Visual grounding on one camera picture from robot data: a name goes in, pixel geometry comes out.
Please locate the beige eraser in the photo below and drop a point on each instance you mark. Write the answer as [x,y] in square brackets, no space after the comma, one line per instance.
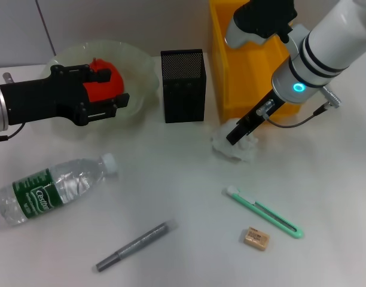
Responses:
[254,238]

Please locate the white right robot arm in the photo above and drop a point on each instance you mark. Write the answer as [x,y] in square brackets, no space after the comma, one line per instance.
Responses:
[326,45]

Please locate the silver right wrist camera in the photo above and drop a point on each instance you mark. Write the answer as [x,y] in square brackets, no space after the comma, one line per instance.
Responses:
[260,15]

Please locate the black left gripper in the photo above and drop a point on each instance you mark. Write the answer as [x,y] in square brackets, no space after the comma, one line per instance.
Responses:
[45,95]

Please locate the black mesh pen holder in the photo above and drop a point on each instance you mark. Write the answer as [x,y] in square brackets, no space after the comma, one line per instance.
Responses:
[183,89]

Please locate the clear green-label water bottle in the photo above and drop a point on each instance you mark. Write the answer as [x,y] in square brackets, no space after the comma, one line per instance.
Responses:
[36,197]

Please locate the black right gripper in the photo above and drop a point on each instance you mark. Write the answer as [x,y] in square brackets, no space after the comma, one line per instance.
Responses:
[248,125]

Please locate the grey marker pen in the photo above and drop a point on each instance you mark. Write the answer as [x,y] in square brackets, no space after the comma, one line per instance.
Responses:
[135,245]

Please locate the white paper ball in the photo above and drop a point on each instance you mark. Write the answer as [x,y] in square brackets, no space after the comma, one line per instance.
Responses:
[245,151]

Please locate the wavy green glass fruit plate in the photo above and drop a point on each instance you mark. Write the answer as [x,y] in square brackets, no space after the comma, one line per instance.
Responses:
[135,71]

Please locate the yellow plastic bin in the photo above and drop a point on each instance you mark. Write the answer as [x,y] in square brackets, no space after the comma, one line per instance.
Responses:
[245,77]

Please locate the red tomato-shaped toy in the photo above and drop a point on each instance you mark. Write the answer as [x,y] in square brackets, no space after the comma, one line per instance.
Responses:
[105,91]

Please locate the green utility knife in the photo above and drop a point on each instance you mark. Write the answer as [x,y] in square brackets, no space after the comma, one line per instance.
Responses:
[265,212]

